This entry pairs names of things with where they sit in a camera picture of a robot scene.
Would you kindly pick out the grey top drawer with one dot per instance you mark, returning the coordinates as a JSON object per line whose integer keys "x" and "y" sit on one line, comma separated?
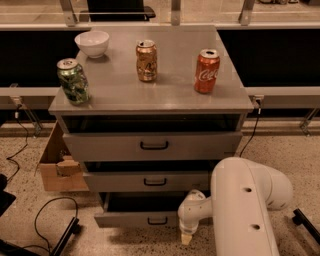
{"x": 99, "y": 147}

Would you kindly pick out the black right stand leg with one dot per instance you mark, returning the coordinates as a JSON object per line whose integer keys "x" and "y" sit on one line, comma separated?
{"x": 300, "y": 219}

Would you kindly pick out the grey bottom drawer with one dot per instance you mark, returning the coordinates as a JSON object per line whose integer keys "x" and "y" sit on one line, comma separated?
{"x": 138, "y": 209}

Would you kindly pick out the grey middle drawer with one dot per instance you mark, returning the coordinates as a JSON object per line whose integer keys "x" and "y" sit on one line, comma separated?
{"x": 149, "y": 181}

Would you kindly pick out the black object at left edge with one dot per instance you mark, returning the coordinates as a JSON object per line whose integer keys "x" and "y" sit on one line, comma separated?
{"x": 6, "y": 199}

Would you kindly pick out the red coca-cola can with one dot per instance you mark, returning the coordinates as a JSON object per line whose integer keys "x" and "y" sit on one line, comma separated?
{"x": 208, "y": 64}

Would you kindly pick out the gold soda can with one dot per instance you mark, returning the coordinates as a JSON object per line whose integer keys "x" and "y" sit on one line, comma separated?
{"x": 146, "y": 63}

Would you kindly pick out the grey drawer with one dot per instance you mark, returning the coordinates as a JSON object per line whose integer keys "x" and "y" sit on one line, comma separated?
{"x": 99, "y": 147}
{"x": 138, "y": 209}
{"x": 149, "y": 181}

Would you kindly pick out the cardboard box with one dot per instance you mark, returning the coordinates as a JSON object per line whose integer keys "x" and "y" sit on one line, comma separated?
{"x": 59, "y": 171}

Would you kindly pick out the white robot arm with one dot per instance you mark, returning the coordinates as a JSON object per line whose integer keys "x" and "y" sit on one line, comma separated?
{"x": 242, "y": 192}

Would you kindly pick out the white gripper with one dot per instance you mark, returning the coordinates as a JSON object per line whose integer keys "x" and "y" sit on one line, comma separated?
{"x": 187, "y": 228}

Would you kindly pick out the grey drawer cabinet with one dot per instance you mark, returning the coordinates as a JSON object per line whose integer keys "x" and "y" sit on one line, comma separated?
{"x": 121, "y": 103}

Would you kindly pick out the black stand leg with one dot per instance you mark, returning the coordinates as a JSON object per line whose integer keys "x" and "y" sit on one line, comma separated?
{"x": 73, "y": 228}
{"x": 300, "y": 219}

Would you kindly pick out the black left stand leg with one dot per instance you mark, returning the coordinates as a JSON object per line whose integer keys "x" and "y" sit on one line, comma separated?
{"x": 73, "y": 228}

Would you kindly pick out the white bowl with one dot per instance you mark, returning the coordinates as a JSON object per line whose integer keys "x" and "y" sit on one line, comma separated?
{"x": 93, "y": 43}

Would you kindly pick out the black chair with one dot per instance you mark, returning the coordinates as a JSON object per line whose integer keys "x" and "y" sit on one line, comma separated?
{"x": 116, "y": 10}

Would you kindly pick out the green soda can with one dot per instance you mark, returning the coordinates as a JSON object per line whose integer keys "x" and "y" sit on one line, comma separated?
{"x": 73, "y": 81}

